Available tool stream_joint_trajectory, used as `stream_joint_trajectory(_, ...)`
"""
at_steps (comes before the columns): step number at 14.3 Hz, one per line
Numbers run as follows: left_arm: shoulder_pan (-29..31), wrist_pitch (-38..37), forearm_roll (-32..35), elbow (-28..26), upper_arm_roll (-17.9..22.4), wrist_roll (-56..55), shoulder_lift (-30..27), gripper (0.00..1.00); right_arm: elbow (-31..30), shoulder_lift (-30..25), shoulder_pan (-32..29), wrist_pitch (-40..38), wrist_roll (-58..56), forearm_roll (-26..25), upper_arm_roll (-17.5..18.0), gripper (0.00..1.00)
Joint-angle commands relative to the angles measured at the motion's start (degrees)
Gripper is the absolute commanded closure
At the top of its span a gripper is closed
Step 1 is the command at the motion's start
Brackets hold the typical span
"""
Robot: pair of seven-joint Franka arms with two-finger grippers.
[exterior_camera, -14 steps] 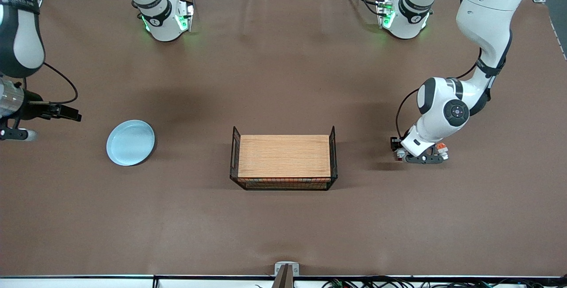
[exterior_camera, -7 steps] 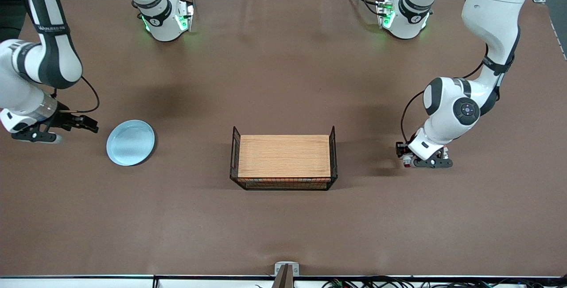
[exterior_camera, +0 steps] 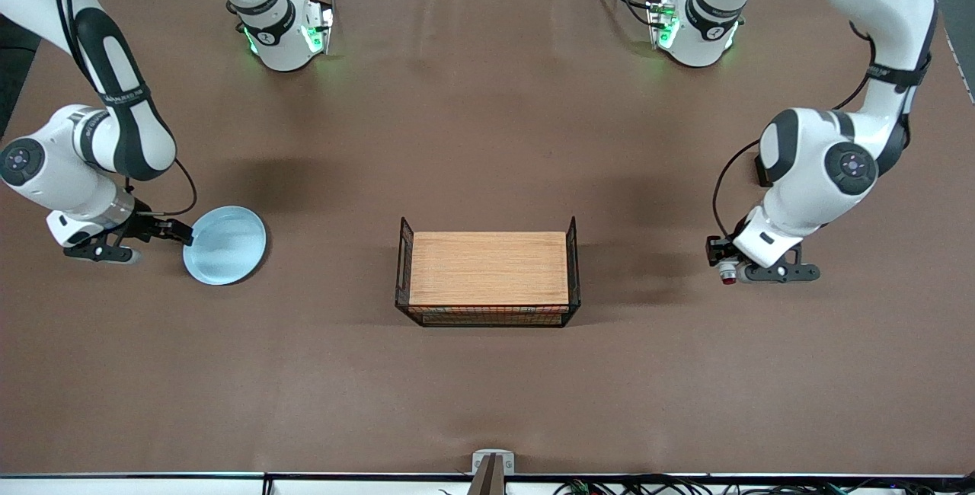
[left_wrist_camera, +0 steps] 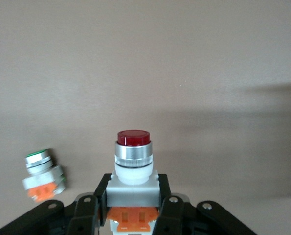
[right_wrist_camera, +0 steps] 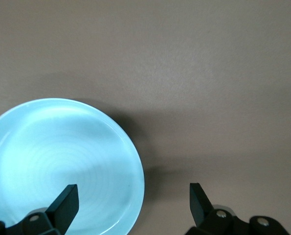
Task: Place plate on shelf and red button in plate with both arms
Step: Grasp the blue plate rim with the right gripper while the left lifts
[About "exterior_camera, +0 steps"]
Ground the light blue round plate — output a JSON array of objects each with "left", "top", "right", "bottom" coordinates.
[{"left": 183, "top": 206, "right": 268, "bottom": 286}]

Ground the brown table cover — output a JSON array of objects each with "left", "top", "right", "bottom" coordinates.
[{"left": 0, "top": 0, "right": 975, "bottom": 477}]

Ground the black cable bundle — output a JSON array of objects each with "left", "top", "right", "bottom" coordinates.
[{"left": 438, "top": 474, "right": 975, "bottom": 495}]

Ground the black wire mesh basket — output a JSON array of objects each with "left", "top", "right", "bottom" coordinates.
[{"left": 395, "top": 216, "right": 582, "bottom": 329}]

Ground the brown post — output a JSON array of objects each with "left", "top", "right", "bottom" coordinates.
[{"left": 466, "top": 455, "right": 506, "bottom": 495}]

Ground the wooden board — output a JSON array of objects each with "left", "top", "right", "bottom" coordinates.
[{"left": 409, "top": 232, "right": 571, "bottom": 307}]

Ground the grey metal bracket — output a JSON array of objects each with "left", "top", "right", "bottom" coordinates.
[{"left": 472, "top": 449, "right": 516, "bottom": 475}]

